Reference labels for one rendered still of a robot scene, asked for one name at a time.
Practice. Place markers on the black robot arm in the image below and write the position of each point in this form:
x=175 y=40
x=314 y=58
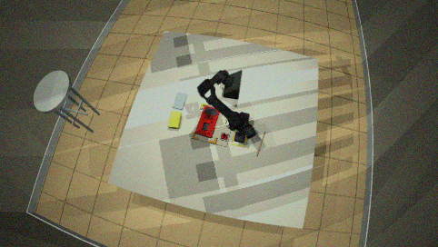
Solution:
x=235 y=119

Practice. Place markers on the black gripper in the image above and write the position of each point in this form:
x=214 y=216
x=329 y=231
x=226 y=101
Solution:
x=240 y=137

